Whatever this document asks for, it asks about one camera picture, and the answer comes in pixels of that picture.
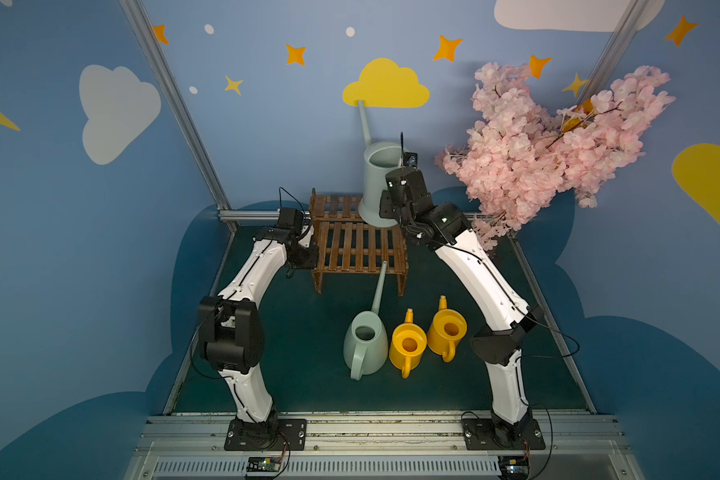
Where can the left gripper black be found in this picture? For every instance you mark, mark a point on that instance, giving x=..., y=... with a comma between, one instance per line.
x=303, y=255

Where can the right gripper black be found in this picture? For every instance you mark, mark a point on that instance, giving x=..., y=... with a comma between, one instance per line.
x=390, y=204

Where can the brown wooden slatted shelf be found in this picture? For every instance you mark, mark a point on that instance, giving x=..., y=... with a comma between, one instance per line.
x=348, y=245

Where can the large pale blue watering can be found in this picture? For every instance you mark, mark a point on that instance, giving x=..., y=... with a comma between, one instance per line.
x=380, y=158

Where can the mint green watering can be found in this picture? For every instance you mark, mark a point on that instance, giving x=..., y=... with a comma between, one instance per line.
x=365, y=348

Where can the yellow watering can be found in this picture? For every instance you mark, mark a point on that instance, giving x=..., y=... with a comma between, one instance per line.
x=407, y=345
x=448, y=327

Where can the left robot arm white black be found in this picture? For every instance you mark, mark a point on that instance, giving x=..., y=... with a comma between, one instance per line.
x=230, y=334

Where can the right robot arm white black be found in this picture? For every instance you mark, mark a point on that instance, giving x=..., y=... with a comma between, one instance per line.
x=445, y=229

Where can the pink cherry blossom tree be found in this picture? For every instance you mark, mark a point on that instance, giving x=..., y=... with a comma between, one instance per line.
x=518, y=156

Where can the left circuit board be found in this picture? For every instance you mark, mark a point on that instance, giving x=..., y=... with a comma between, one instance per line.
x=264, y=465

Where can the circuit board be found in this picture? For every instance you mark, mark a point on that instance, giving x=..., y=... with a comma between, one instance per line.
x=513, y=468
x=264, y=465

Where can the right circuit board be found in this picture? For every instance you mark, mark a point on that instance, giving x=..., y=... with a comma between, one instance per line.
x=513, y=468

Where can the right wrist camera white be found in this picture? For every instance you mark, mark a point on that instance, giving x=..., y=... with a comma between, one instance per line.
x=410, y=159

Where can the aluminium back rail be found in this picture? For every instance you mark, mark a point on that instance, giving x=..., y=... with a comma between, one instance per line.
x=266, y=215

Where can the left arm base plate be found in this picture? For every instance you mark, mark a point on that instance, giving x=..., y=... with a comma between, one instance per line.
x=266, y=436

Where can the aluminium front rail frame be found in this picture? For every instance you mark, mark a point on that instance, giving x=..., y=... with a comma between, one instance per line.
x=383, y=445

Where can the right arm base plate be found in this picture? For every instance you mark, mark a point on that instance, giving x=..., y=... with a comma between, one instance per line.
x=485, y=434

